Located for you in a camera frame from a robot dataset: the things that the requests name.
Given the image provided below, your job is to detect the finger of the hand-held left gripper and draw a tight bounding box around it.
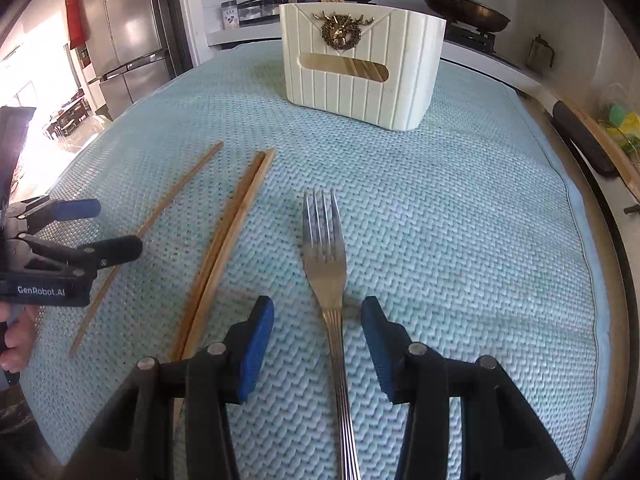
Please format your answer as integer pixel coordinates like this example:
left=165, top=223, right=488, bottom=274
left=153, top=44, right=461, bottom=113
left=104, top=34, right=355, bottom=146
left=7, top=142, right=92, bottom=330
left=5, top=196, right=102, bottom=235
left=20, top=234, right=144, bottom=281

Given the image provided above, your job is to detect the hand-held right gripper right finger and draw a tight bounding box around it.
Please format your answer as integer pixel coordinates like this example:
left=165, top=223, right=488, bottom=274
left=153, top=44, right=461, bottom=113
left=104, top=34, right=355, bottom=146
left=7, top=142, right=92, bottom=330
left=361, top=296, right=576, bottom=480

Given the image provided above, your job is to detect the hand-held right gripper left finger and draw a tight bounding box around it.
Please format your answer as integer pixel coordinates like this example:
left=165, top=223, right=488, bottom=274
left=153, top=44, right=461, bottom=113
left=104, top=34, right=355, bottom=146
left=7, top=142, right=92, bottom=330
left=62, top=296, right=276, bottom=480

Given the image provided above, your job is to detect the steel fork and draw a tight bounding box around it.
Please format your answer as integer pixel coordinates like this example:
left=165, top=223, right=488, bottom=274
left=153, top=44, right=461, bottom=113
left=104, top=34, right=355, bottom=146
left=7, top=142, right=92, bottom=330
left=302, top=188, right=361, bottom=480

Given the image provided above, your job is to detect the wooden chopstick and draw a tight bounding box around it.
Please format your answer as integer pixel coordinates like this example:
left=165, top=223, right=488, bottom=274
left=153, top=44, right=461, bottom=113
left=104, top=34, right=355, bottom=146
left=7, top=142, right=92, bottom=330
left=172, top=148, right=277, bottom=441
left=169, top=152, right=267, bottom=361
left=69, top=141, right=224, bottom=358

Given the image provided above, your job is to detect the cream ribbed utensil holder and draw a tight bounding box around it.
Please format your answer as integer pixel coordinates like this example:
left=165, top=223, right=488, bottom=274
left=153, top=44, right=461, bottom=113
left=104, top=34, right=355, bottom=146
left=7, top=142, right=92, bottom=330
left=279, top=2, right=446, bottom=132

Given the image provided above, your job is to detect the bunch of wooden chopsticks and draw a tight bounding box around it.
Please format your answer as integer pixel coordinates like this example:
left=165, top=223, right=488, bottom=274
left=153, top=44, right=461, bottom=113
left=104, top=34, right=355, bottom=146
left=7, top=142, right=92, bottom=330
left=316, top=0, right=388, bottom=84

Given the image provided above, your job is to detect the dark wooden table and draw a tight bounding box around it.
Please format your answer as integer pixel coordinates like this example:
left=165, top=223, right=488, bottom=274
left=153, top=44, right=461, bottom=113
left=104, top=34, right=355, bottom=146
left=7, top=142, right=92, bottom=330
left=44, top=97, right=91, bottom=141

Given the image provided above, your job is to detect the light blue woven mat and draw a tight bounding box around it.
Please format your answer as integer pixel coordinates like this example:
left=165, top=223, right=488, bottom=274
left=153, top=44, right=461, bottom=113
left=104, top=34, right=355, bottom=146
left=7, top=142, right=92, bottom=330
left=20, top=40, right=613, bottom=480

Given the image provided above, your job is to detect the grey refrigerator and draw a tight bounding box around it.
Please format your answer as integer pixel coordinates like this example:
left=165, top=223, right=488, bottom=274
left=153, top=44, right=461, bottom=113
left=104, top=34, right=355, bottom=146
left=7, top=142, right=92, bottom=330
left=75, top=0, right=176, bottom=121

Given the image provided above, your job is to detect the red hanging ornament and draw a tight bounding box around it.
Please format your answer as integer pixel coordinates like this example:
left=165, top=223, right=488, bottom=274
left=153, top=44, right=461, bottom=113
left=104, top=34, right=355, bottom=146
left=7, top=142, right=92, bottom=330
left=65, top=0, right=86, bottom=51

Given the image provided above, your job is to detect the clear spice jar set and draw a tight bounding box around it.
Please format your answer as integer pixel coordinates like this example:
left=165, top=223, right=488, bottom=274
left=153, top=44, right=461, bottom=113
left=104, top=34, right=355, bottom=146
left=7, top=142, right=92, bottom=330
left=239, top=0, right=281, bottom=26

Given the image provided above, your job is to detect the black oblong tray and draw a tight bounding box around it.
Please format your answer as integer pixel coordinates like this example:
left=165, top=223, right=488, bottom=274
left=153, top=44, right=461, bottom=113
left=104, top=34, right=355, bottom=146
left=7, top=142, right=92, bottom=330
left=550, top=100, right=618, bottom=177

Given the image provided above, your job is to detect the wooden cutting board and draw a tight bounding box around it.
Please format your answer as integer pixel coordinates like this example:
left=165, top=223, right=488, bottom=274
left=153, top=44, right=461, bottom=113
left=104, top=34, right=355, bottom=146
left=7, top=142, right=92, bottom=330
left=570, top=95, right=640, bottom=201

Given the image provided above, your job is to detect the black gas stove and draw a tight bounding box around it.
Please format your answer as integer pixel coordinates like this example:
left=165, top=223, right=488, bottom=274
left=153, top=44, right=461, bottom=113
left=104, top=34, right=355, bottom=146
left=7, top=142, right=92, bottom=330
left=440, top=20, right=526, bottom=68

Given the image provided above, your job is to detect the plastic bag with sponges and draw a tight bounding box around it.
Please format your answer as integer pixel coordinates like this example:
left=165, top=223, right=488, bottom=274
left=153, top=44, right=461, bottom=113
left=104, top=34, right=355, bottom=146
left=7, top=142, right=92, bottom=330
left=597, top=85, right=640, bottom=161

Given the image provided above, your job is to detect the dark glass jar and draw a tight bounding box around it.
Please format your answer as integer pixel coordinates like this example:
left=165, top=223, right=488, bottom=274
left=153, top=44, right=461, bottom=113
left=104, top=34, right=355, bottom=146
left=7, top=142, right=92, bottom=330
left=527, top=34, right=556, bottom=71

